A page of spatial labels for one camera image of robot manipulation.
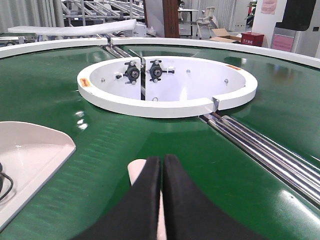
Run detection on white outer rim left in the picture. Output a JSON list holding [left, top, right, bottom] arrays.
[[0, 37, 108, 59]]

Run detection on red box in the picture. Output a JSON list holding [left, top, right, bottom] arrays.
[[240, 31, 264, 47]]

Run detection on white desk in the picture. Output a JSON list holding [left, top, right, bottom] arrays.
[[178, 7, 198, 37]]

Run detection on right black bearing mount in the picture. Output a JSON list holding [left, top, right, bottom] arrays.
[[146, 59, 176, 83]]

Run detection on chrome rollers far left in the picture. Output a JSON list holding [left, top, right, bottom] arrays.
[[102, 45, 133, 58]]

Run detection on brown wooden pillar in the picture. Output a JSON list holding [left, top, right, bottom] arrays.
[[162, 0, 180, 38]]

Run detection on black bearing mount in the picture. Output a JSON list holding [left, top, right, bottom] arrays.
[[146, 59, 176, 83], [115, 61, 140, 85]]

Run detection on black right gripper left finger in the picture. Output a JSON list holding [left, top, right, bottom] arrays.
[[73, 156, 161, 240]]

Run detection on white inner conveyor ring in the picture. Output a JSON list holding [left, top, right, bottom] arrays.
[[76, 55, 259, 119]]

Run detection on pink hand broom black bristles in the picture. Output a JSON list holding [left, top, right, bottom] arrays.
[[127, 159, 167, 240]]

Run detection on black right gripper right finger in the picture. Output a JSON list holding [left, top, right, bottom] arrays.
[[162, 154, 263, 240]]

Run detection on pink wall poster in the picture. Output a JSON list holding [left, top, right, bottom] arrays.
[[261, 0, 277, 15]]

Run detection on pink plastic dustpan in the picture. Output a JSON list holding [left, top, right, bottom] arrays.
[[0, 121, 76, 230]]

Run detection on black monitor on stand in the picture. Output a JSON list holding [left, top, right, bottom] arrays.
[[270, 0, 317, 56]]

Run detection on grey roller rack frame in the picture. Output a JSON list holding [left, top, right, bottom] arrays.
[[61, 0, 145, 27]]

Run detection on white outer rim right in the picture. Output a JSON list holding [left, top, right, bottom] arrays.
[[110, 37, 320, 69]]

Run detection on white rim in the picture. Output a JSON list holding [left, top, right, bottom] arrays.
[[110, 37, 320, 69], [0, 37, 108, 59]]

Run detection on white foam sheet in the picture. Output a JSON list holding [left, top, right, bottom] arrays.
[[7, 19, 137, 36]]

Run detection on black cable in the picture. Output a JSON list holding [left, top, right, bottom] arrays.
[[0, 162, 15, 202]]

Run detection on cardboard box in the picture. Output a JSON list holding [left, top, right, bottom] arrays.
[[210, 28, 242, 44]]

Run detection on left black bearing mount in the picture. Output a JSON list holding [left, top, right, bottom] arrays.
[[115, 61, 140, 85]]

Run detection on chrome rollers near right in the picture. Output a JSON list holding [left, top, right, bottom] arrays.
[[199, 112, 320, 208]]

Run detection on chrome rollers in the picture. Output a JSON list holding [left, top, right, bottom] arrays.
[[102, 45, 133, 58], [199, 112, 320, 208]]

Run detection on office chair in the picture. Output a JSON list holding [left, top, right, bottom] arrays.
[[195, 6, 219, 40]]

